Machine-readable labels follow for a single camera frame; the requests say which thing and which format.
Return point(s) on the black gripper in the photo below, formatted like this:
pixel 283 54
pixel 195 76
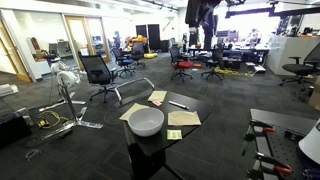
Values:
pixel 200 11

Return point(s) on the white pen blue cap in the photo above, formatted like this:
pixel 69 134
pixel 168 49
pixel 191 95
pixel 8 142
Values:
pixel 178 105

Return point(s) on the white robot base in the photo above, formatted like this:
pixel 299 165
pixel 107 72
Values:
pixel 311 143

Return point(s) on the grey bowl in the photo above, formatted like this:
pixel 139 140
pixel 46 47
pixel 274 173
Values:
pixel 145 121

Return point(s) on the red seat office chair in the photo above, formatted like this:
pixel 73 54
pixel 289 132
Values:
pixel 182 64

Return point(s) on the long work desk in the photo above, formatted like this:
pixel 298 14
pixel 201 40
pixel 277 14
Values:
pixel 240 51

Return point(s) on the black partition panels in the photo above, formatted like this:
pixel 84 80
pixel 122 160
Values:
pixel 154 35

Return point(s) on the yellow floor object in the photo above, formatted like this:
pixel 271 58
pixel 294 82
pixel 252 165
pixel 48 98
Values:
pixel 150 55

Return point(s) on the black overhead beam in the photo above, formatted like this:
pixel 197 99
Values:
pixel 253 13

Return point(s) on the orange yellow machine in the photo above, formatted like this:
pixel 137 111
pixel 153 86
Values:
pixel 136 40

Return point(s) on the black round table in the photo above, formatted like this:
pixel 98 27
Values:
pixel 196 108

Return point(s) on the small brown paper napkin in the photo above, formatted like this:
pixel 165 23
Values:
pixel 157 96

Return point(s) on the blue seat office chair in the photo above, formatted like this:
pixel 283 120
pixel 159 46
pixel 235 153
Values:
pixel 124 61

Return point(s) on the wrinkled brown paper napkin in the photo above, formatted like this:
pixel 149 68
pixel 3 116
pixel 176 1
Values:
pixel 184 118

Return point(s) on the white cabinet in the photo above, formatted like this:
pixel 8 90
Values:
pixel 283 50

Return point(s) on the yellow-green sticky note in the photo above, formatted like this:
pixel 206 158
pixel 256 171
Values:
pixel 174 134

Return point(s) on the large black office chair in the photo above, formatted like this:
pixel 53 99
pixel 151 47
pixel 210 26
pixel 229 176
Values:
pixel 300 69

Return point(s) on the black mesh office chair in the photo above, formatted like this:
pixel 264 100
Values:
pixel 96 71

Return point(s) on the wooden glass door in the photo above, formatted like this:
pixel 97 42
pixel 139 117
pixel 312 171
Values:
pixel 80 36

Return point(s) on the cardboard box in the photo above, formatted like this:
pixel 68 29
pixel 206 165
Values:
pixel 315 96

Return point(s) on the black perforated bench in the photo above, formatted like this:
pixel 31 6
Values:
pixel 283 146

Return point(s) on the white lamp metal stand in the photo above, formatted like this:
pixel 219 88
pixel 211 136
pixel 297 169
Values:
pixel 67 79

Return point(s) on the black box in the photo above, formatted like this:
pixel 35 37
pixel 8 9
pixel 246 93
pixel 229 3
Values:
pixel 13 128

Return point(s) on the bent metal tube frame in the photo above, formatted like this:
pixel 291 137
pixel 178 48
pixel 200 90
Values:
pixel 133 81

